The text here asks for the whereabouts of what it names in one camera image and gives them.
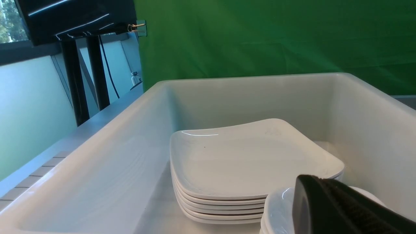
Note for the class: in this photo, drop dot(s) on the small clear bottle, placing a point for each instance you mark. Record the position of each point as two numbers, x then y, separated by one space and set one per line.
135 78

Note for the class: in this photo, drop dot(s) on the stack of white square plates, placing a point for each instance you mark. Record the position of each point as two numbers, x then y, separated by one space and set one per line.
221 208

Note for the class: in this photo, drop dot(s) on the black monitor on stand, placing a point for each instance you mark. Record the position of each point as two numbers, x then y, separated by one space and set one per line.
66 21

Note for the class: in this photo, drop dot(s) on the top stacked white square plate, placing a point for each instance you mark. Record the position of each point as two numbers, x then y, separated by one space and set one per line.
246 161

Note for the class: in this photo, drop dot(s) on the metal binder clip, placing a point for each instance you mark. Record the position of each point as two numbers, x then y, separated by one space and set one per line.
139 28

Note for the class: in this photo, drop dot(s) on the green backdrop cloth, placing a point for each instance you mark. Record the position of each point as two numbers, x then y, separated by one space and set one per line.
374 40

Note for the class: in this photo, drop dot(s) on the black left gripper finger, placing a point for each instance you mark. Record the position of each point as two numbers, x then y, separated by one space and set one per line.
327 206

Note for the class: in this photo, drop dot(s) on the large white plastic tub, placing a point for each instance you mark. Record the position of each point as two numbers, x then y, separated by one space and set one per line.
117 181

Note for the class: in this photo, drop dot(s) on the top stacked small white bowl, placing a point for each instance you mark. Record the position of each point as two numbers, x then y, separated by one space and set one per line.
277 216

